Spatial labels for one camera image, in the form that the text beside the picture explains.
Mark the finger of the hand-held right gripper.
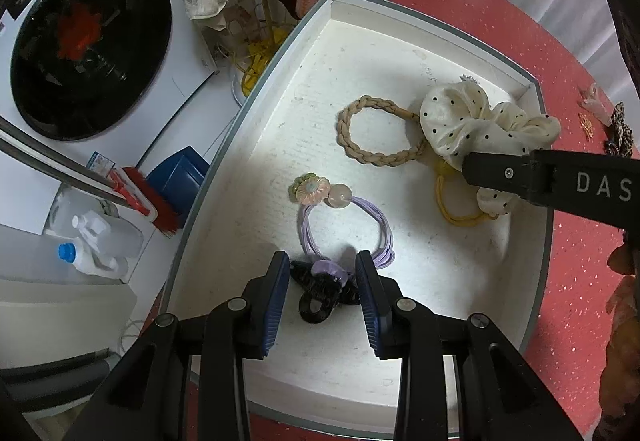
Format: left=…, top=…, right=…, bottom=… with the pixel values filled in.
left=462, top=148, right=640, bottom=229

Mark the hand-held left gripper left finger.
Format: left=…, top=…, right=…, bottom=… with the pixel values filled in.
left=62, top=251, right=291, bottom=441

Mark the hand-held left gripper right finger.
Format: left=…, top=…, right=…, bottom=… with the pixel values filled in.
left=354, top=250, right=583, bottom=441

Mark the black and purple claw clip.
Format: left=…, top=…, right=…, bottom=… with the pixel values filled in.
left=289, top=260, right=363, bottom=324

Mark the purple flower hair tie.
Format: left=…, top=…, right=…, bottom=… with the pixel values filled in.
left=287, top=174, right=396, bottom=269

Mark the yellow hair tie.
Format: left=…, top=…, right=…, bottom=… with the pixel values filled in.
left=435, top=160, right=501, bottom=227

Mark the white polka dot scrunchie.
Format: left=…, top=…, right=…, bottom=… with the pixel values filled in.
left=419, top=82, right=562, bottom=214

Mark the beige braided hair tie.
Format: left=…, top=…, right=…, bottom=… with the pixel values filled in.
left=337, top=95, right=428, bottom=168

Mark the white box with grey rim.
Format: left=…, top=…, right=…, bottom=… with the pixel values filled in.
left=160, top=0, right=556, bottom=437

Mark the person's right hand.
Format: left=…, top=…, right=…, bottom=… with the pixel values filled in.
left=600, top=241, right=640, bottom=427

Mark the leopard print scrunchie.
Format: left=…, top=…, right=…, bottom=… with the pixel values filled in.
left=604, top=102, right=636, bottom=157

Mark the beige claw clip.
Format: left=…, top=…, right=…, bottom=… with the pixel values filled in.
left=580, top=84, right=613, bottom=127

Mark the red hand brush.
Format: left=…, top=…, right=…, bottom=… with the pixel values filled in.
left=110, top=166, right=178, bottom=237

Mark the blue dustpan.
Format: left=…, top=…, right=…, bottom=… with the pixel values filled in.
left=147, top=146, right=211, bottom=217

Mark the white plastic bottle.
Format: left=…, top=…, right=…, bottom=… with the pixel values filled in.
left=72, top=210, right=145, bottom=272

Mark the clear bottle with blue cap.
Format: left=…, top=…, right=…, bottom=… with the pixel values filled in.
left=0, top=241, right=126, bottom=284

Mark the white washing machine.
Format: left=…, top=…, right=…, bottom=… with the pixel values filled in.
left=0, top=0, right=221, bottom=232

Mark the yellow wire rack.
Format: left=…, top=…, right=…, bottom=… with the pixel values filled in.
left=227, top=0, right=291, bottom=97

